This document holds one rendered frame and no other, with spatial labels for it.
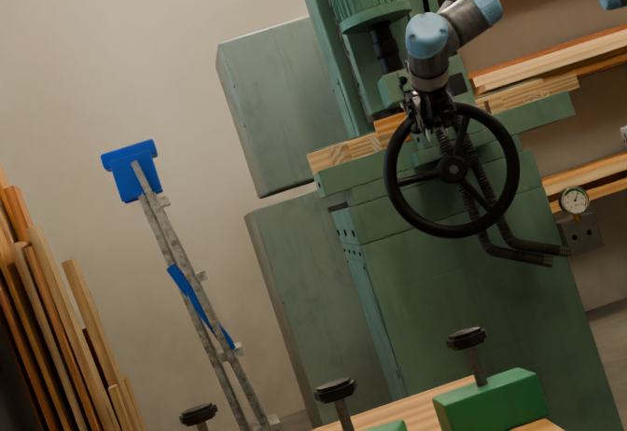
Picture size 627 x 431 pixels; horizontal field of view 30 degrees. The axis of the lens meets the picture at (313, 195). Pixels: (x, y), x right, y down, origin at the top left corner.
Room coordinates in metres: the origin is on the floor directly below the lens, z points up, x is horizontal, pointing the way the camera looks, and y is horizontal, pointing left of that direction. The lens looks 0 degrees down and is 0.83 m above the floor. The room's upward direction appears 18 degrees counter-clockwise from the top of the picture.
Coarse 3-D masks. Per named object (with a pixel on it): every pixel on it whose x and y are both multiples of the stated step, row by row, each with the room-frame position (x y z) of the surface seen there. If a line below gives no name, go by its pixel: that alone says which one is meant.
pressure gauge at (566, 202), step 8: (568, 192) 2.59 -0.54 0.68; (576, 192) 2.59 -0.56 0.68; (584, 192) 2.59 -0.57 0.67; (560, 200) 2.60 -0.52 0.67; (568, 200) 2.59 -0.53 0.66; (584, 200) 2.59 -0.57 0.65; (568, 208) 2.59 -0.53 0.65; (576, 208) 2.59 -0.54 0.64; (584, 208) 2.59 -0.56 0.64; (576, 216) 2.61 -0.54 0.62
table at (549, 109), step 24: (552, 96) 2.66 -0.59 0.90; (504, 120) 2.65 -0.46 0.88; (528, 120) 2.65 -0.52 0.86; (552, 120) 2.66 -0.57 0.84; (408, 144) 2.64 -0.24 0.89; (480, 144) 2.55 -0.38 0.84; (336, 168) 2.63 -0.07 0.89; (360, 168) 2.63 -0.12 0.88; (408, 168) 2.64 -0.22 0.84; (336, 192) 2.63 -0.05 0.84
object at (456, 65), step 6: (456, 60) 2.96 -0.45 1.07; (462, 60) 2.97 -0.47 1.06; (450, 66) 2.96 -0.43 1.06; (456, 66) 2.96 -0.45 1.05; (462, 66) 2.97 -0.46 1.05; (450, 72) 2.96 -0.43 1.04; (456, 72) 2.96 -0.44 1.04; (462, 72) 2.97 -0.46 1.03; (468, 84) 2.97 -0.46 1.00; (468, 90) 2.97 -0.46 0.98
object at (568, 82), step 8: (552, 80) 2.81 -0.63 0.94; (560, 80) 2.82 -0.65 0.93; (568, 80) 2.82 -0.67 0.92; (576, 80) 2.82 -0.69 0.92; (528, 88) 2.81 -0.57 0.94; (536, 88) 2.81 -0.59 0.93; (544, 88) 2.81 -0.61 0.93; (552, 88) 2.81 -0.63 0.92; (560, 88) 2.82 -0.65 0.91; (568, 88) 2.82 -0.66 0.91; (576, 88) 2.82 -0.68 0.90; (504, 96) 2.81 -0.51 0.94; (512, 96) 2.81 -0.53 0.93; (520, 96) 2.81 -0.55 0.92; (480, 104) 2.80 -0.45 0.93; (504, 104) 2.81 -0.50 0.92; (512, 104) 2.81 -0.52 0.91; (520, 104) 2.81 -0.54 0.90; (352, 144) 2.79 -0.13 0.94; (360, 144) 2.79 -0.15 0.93; (368, 144) 2.79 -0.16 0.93; (352, 152) 2.79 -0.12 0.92; (360, 152) 2.79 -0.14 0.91; (368, 152) 2.79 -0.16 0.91
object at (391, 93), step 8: (400, 72) 2.76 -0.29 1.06; (384, 80) 2.75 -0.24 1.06; (392, 80) 2.75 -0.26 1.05; (408, 80) 2.76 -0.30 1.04; (384, 88) 2.78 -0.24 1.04; (392, 88) 2.75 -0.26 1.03; (400, 88) 2.75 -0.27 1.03; (408, 88) 2.76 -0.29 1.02; (384, 96) 2.83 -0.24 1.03; (392, 96) 2.75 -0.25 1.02; (400, 96) 2.75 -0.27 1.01; (384, 104) 2.87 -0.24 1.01; (392, 104) 2.80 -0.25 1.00; (400, 104) 2.80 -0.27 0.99
